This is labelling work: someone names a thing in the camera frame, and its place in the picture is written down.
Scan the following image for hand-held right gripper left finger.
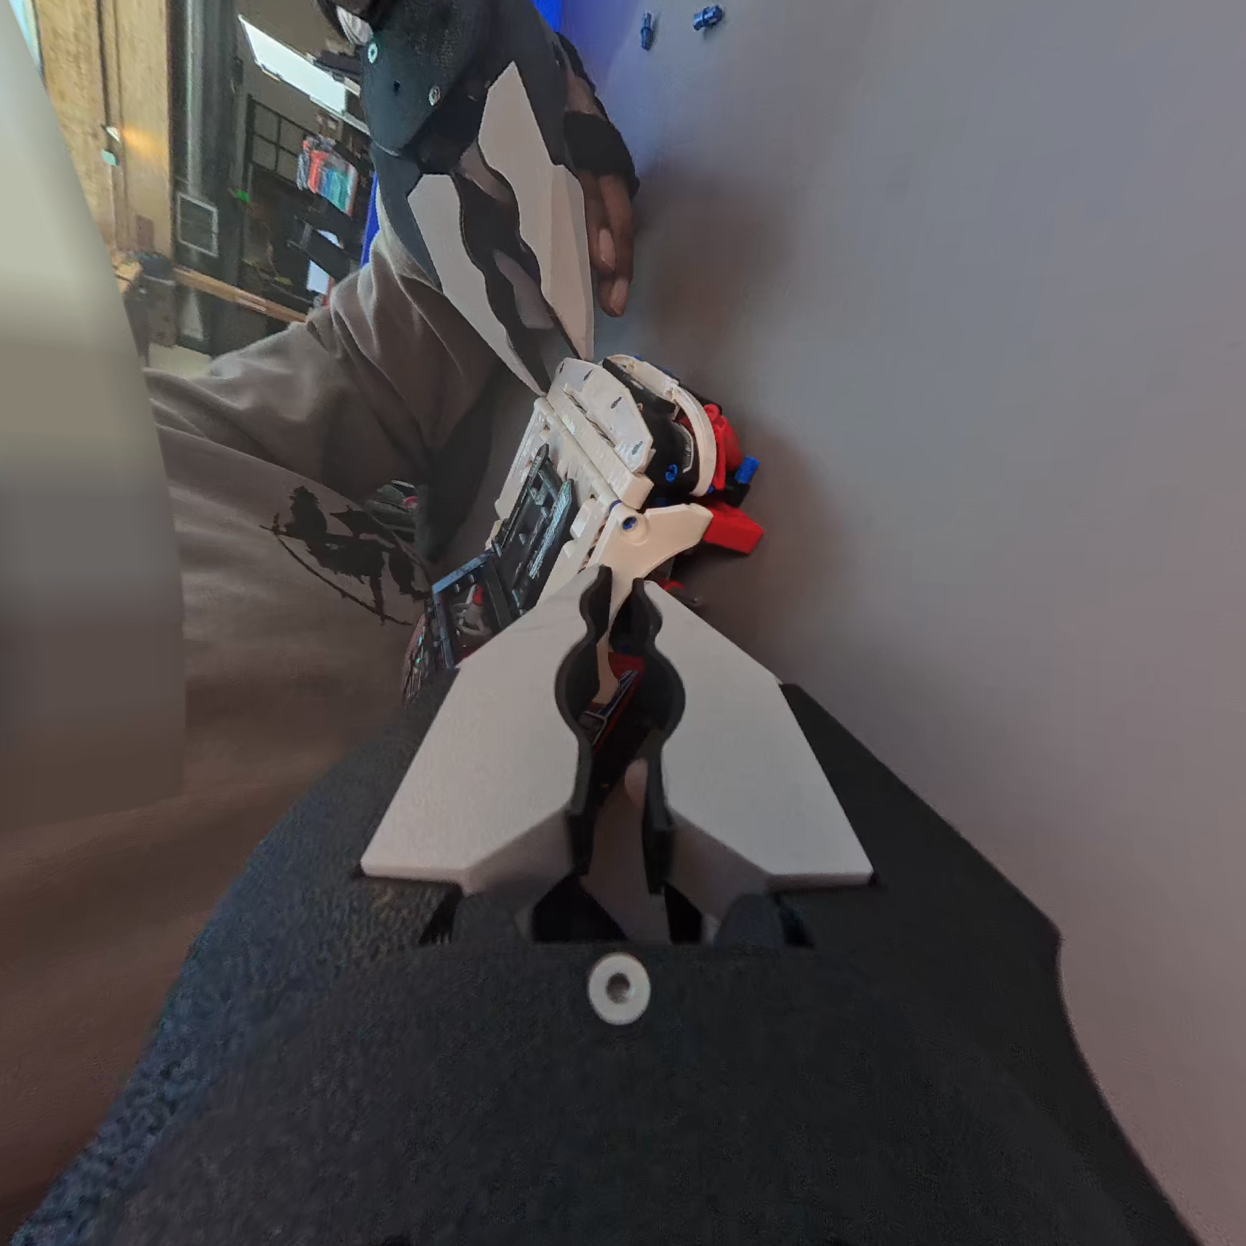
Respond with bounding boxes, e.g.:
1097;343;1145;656
360;565;613;916

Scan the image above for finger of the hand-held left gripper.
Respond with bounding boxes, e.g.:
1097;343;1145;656
373;155;578;395
481;59;597;362

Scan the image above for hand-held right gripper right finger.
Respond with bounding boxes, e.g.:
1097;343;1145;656
623;578;875;921

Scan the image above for toy brick race car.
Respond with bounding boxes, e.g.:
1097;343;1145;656
401;354;766;740

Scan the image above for person's left forearm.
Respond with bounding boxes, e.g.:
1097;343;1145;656
145;233;516;546

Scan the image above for person's left hand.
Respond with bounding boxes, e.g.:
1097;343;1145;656
582;175;638;319

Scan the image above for black shelf rack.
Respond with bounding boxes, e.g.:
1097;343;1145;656
239;91;375;326

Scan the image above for scattered small blue bricks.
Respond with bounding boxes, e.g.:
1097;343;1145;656
638;4;725;45

